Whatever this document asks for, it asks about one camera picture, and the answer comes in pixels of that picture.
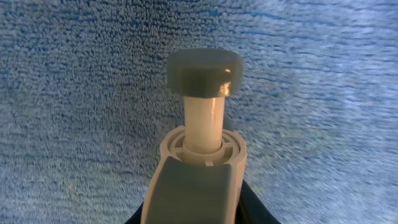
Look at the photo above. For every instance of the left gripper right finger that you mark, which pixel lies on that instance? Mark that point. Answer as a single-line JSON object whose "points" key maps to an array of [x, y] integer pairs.
{"points": [[252, 211]]}

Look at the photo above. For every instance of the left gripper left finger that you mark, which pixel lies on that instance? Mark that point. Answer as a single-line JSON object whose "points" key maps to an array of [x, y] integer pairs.
{"points": [[138, 217]]}

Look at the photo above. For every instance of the white pipette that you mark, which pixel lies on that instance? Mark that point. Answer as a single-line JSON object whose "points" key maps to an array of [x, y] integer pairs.
{"points": [[202, 124]]}

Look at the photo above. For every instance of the blue cloth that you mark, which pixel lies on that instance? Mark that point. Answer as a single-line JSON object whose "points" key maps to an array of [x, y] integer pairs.
{"points": [[62, 93]]}

